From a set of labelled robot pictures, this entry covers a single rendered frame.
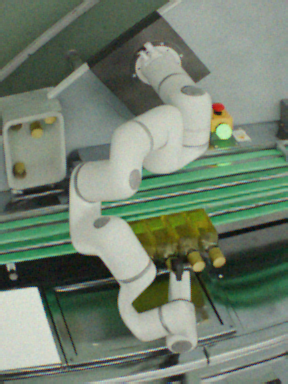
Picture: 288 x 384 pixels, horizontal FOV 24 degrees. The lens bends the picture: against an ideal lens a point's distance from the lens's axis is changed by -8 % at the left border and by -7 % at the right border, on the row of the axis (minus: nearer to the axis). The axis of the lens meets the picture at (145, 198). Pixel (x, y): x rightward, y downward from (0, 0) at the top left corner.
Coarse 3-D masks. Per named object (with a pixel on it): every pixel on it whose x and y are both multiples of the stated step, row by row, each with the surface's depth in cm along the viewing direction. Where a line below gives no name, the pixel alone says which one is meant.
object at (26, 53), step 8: (88, 0) 230; (96, 0) 230; (80, 8) 230; (88, 8) 231; (72, 16) 231; (80, 16) 232; (56, 24) 233; (64, 24) 232; (48, 32) 232; (56, 32) 233; (40, 40) 233; (48, 40) 234; (32, 48) 234; (16, 56) 237; (24, 56) 235; (8, 64) 237; (16, 64) 236; (0, 72) 237; (8, 72) 236; (0, 80) 237
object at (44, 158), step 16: (48, 112) 181; (48, 128) 191; (16, 144) 190; (32, 144) 192; (48, 144) 194; (64, 144) 187; (16, 160) 193; (32, 160) 195; (48, 160) 197; (64, 160) 190; (32, 176) 193; (48, 176) 194; (64, 176) 193
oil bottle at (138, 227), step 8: (128, 224) 192; (136, 224) 192; (144, 224) 193; (136, 232) 190; (144, 232) 190; (144, 240) 187; (152, 240) 187; (144, 248) 185; (152, 248) 185; (152, 256) 185
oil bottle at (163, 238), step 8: (160, 216) 195; (152, 224) 192; (160, 224) 192; (152, 232) 190; (160, 232) 190; (168, 232) 190; (160, 240) 187; (168, 240) 187; (160, 248) 185; (168, 248) 185; (176, 248) 186; (160, 256) 186; (176, 256) 188
